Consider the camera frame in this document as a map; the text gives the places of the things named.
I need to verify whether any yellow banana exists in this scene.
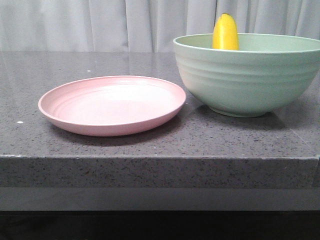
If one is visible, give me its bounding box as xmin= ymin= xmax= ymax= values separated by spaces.
xmin=212 ymin=13 xmax=240 ymax=51

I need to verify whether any pink plate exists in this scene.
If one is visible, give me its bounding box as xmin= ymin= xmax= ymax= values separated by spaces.
xmin=38 ymin=75 xmax=186 ymax=137

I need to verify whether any green bowl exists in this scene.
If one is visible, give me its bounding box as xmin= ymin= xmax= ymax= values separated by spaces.
xmin=173 ymin=33 xmax=320 ymax=118

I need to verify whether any white curtain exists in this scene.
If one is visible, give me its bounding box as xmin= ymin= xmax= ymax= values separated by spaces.
xmin=0 ymin=0 xmax=320 ymax=53

